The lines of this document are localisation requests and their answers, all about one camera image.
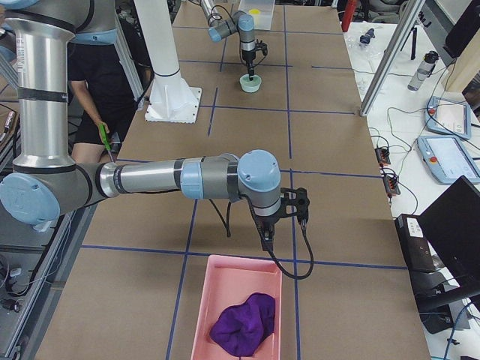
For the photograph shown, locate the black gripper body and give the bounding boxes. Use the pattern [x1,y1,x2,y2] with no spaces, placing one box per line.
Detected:
[256,215,280,244]
[241,49,256,68]

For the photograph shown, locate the mint green bowl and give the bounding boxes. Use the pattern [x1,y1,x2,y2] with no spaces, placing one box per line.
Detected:
[239,73,262,93]

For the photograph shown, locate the purple cloth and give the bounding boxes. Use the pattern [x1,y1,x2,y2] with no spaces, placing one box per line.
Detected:
[209,292,276,358]

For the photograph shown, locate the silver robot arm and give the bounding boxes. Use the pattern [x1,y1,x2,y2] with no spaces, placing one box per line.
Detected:
[1,1,287,251]
[199,1,258,81]

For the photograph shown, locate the black box device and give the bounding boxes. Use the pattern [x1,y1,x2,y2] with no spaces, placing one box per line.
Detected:
[394,214,436,273]

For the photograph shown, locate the clear plastic bin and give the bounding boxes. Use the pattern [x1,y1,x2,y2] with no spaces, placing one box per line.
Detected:
[238,0,275,31]

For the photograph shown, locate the pink plastic bin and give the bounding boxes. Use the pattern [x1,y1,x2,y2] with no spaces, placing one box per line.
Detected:
[191,255,282,359]

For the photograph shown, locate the red fire extinguisher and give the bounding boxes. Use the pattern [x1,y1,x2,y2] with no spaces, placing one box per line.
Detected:
[341,0,357,32]

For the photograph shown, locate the blue black handheld tool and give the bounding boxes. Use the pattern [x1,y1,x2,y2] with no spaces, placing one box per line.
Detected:
[359,28,375,46]

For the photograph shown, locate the lower orange connector board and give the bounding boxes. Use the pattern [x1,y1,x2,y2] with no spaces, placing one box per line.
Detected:
[382,174,401,198]

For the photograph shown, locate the orange connector board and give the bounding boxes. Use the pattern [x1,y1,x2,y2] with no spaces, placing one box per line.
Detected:
[382,174,401,198]
[375,147,391,167]

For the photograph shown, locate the upper orange connector board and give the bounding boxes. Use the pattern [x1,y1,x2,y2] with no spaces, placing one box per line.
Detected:
[375,147,391,167]

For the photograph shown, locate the person in black clothes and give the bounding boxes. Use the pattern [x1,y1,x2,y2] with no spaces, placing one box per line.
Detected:
[67,43,138,164]

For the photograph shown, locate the green scissors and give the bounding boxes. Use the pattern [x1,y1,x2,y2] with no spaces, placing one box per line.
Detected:
[98,123,114,162]

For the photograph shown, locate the clear water bottle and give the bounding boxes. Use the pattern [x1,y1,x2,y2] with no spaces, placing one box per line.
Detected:
[407,50,440,92]

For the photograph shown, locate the black monitor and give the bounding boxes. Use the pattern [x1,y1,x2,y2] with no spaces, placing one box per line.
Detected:
[418,175,479,281]

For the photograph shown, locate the lower teach pendant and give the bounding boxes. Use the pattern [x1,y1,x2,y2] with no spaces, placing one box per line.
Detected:
[416,135,479,185]

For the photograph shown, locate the teach pendant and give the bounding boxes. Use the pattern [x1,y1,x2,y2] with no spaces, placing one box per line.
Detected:
[416,135,479,185]
[424,96,472,140]

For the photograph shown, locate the upper teach pendant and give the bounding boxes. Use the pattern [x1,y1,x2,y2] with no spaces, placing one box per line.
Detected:
[424,96,472,140]

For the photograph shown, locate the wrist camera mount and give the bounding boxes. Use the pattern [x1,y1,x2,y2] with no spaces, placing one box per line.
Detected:
[277,187,310,228]
[254,39,269,57]

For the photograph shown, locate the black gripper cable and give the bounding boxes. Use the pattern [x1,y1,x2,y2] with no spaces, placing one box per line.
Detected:
[250,209,316,280]

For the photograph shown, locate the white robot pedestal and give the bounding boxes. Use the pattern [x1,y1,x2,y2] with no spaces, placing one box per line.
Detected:
[134,0,202,124]

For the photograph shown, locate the aluminium frame post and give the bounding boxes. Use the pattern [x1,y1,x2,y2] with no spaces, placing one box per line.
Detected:
[359,0,425,117]

